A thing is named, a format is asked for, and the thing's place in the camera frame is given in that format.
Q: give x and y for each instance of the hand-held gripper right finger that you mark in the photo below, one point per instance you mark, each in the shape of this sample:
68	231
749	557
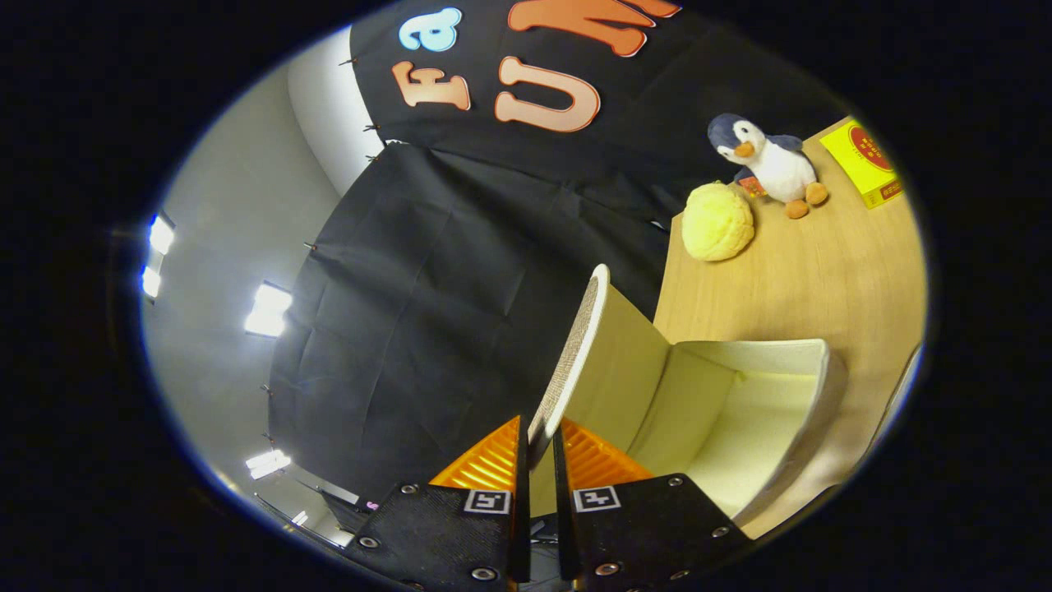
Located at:
563	510

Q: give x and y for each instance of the yellow plush ball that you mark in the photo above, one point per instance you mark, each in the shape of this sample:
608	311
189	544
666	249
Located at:
717	222

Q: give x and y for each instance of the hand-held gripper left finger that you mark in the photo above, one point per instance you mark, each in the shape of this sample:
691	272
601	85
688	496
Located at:
520	510

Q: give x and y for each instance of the yellow book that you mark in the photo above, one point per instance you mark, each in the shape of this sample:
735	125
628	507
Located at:
863	160

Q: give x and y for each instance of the ceiling light panel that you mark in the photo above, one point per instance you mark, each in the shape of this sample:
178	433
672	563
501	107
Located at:
267	311
151	282
161	234
267	463

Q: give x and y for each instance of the penguin plush toy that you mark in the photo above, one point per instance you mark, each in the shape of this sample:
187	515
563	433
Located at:
777	168

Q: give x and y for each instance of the beige fabric storage box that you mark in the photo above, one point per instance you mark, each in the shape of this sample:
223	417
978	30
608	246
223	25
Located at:
740	411

